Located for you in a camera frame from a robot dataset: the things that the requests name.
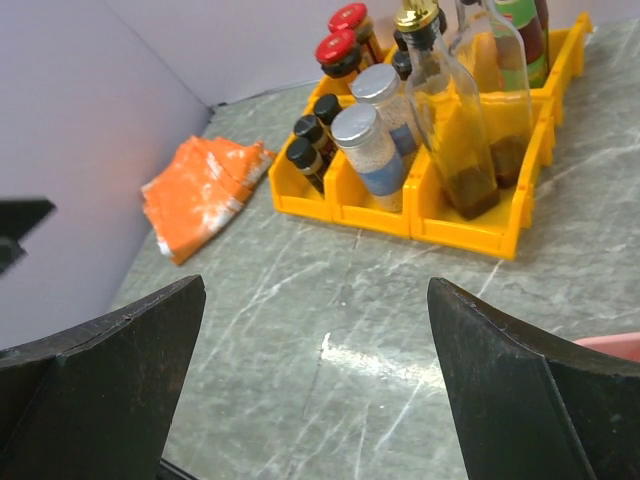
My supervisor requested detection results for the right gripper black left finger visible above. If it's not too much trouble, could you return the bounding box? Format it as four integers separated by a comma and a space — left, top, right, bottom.
1, 275, 206, 479

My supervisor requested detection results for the red lid sauce jar back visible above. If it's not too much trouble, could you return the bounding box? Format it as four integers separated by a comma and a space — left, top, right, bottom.
327, 2, 385, 65

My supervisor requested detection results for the white powder bottle black cap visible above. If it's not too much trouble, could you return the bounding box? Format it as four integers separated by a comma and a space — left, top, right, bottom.
393, 29, 408, 52

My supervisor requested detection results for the pink divided organizer tray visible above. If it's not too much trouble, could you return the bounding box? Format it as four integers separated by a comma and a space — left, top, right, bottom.
575, 332, 640, 363

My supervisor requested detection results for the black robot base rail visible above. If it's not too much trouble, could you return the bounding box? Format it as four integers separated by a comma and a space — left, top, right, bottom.
156, 458, 198, 480

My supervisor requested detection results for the small black cap shaker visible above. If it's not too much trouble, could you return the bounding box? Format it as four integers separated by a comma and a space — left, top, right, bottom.
293, 114, 337, 165
313, 93, 343, 137
285, 137, 328, 195

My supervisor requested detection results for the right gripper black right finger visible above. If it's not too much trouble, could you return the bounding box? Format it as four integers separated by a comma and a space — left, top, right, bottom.
427, 278, 639, 479

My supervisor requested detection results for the glass oil bottle gold spout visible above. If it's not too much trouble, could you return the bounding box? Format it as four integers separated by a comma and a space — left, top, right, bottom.
450, 1, 533, 188

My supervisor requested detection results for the orange white cloth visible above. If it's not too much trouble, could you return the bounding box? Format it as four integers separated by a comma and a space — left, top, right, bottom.
141, 136, 276, 265

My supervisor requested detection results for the white peppercorn jar silver lid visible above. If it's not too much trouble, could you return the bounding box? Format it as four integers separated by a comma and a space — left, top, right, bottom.
350, 63, 423, 159

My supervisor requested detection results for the silver cap spice bottle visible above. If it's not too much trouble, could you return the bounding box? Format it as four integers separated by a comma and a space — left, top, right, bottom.
331, 103, 408, 213

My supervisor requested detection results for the chili sauce bottle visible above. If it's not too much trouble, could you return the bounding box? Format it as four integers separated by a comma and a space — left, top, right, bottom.
534, 0, 551, 72
495, 0, 549, 89

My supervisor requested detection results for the yellow bin front right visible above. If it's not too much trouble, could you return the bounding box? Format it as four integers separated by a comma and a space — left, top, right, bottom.
407, 98, 555, 260

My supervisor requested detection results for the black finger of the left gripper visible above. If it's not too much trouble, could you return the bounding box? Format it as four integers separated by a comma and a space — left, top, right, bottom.
0, 198, 56, 274

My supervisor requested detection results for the red lid sauce jar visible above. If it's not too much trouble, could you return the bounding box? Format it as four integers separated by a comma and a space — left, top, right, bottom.
327, 2, 385, 65
315, 30, 366, 79

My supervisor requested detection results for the red lid sauce jar front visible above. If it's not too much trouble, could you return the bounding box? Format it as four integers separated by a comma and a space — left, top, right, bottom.
315, 30, 366, 79

